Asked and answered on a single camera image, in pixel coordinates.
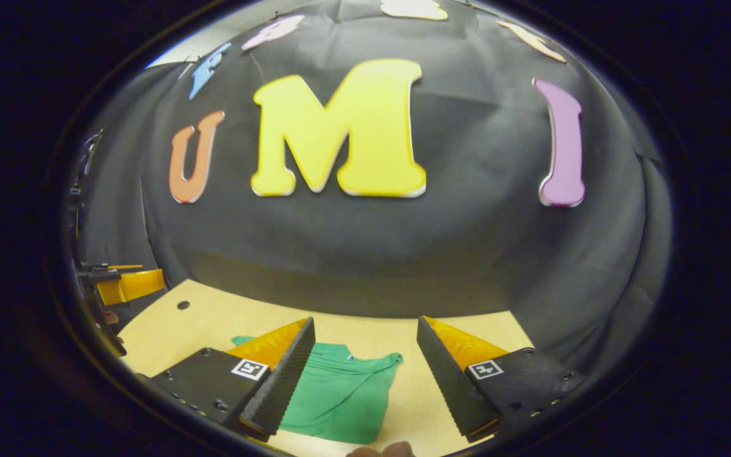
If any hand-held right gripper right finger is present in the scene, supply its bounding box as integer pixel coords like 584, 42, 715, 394
416, 315, 585, 444

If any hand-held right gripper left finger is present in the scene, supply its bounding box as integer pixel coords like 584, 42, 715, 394
150, 317, 317, 443

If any green T-shirt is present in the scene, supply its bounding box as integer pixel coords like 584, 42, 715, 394
231, 335, 403, 445

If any black backdrop cloth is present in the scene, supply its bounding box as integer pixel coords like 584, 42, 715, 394
70, 0, 674, 381

